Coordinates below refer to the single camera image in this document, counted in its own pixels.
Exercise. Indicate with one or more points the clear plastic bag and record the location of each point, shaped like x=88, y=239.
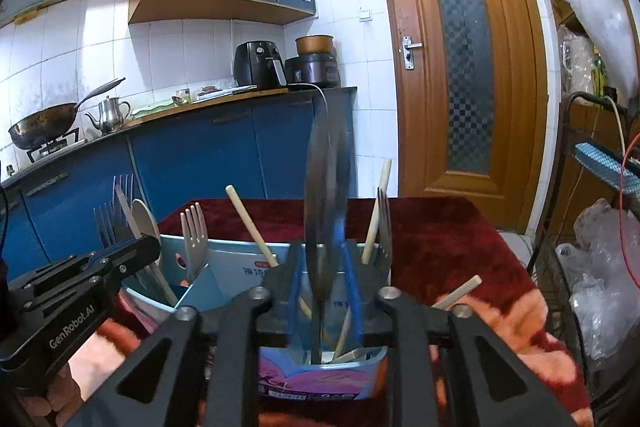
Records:
x=602, y=271

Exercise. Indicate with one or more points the person's left hand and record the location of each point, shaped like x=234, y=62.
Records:
x=62, y=399

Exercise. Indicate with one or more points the plush floral blanket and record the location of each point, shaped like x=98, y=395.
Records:
x=438, y=244

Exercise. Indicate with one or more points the steel kettle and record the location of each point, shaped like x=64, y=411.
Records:
x=112, y=115

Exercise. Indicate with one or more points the black wok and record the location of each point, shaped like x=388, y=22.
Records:
x=51, y=123

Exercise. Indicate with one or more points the black wire rack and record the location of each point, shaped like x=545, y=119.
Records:
x=586, y=163

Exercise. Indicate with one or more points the blue utensil holder box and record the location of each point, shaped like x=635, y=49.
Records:
x=286, y=372

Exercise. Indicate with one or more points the brown pot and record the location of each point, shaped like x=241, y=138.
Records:
x=312, y=44

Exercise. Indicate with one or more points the blue lower cabinets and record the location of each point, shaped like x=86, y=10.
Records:
x=258, y=145

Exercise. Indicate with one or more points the white plastic bag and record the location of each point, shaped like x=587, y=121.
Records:
x=607, y=24

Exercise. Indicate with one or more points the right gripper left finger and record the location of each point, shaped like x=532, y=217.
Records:
x=197, y=368

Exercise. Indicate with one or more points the wooden door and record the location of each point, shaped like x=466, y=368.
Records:
x=471, y=83

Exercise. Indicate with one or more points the silver butter knife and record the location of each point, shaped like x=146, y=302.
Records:
x=325, y=207

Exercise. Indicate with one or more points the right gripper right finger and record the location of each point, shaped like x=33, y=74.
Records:
x=439, y=359

